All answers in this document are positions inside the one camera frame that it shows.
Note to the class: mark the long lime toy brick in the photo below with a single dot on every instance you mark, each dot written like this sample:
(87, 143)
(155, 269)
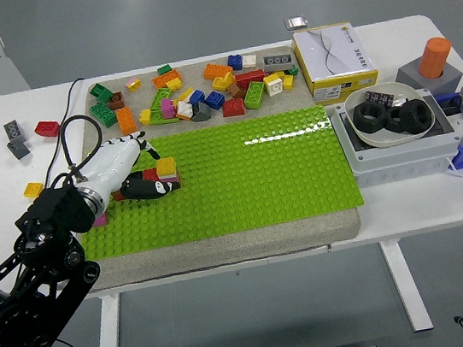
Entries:
(255, 94)
(160, 98)

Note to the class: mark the pink and yellow toy brick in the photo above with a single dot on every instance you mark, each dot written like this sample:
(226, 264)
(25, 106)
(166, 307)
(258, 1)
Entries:
(133, 84)

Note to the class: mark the long grey toy brick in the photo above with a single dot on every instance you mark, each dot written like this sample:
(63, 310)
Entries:
(279, 62)

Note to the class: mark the green toy baseplate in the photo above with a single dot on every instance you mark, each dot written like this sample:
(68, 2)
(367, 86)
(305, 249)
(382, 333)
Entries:
(237, 181)

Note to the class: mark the white bowl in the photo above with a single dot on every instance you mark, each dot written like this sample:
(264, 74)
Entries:
(401, 89)

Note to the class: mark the white and orange toy brick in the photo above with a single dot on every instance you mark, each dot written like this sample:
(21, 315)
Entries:
(184, 110)

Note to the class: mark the grey sloped toy brick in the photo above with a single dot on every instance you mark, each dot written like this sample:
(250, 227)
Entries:
(201, 112)

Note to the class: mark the magenta toy brick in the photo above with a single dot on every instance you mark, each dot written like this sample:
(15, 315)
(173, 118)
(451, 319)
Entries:
(101, 220)

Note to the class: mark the grey block with hole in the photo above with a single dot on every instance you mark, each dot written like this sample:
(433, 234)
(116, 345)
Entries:
(412, 75)

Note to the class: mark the grey foam mat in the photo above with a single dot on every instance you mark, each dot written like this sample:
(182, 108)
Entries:
(225, 252)

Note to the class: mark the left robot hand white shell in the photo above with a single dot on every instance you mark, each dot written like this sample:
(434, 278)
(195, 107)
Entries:
(114, 164)

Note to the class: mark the small green toy brick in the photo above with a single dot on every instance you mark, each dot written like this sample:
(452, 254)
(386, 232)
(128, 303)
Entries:
(294, 70)
(164, 69)

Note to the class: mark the brown toy brick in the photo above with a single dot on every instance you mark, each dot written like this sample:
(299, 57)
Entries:
(237, 90)
(116, 100)

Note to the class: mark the small silver packet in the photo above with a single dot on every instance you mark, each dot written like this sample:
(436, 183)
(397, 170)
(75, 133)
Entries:
(295, 22)

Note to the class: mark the flat lime toy plate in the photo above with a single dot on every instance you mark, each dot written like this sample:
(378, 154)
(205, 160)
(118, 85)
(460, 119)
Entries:
(159, 119)

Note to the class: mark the long red toy brick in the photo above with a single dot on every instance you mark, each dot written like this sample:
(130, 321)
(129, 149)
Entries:
(117, 197)
(250, 78)

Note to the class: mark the long green toy brick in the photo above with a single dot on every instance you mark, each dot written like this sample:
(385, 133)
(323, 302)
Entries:
(103, 114)

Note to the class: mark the grey junction box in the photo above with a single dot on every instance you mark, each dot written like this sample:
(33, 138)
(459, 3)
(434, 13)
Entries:
(401, 157)

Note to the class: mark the blue toy brick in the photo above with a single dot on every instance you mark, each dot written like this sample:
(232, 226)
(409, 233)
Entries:
(197, 97)
(215, 100)
(235, 61)

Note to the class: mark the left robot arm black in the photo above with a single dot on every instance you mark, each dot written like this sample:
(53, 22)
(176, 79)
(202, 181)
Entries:
(47, 212)

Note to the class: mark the blue clamp part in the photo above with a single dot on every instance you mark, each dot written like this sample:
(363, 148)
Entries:
(448, 102)

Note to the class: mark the dark green toy brick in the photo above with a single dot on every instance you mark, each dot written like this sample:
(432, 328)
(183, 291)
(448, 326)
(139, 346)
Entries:
(100, 92)

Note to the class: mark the orange cylinder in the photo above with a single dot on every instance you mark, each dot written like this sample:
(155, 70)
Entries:
(435, 57)

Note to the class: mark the long orange toy brick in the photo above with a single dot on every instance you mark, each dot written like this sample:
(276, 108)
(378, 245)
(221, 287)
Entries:
(166, 78)
(126, 120)
(217, 70)

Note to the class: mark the yellow and white toy brick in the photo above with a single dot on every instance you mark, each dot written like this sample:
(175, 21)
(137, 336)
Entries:
(274, 84)

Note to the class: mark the white table leg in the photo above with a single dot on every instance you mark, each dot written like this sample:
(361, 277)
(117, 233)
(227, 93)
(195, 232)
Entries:
(404, 283)
(108, 342)

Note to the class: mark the dark purple packet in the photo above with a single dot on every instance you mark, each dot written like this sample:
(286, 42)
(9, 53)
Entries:
(379, 97)

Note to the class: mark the large black hex nut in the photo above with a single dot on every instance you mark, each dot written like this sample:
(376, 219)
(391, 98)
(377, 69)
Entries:
(362, 120)
(393, 127)
(406, 116)

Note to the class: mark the white and yellow cardboard box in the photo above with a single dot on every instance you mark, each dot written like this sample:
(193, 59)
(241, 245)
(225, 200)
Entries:
(334, 57)

